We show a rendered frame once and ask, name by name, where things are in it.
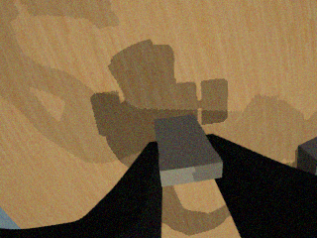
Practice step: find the grey domino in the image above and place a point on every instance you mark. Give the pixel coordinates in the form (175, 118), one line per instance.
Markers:
(184, 153)

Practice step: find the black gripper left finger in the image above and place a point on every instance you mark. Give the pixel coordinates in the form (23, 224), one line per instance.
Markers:
(133, 209)

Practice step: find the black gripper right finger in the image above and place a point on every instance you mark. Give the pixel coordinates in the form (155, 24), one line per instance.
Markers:
(267, 199)

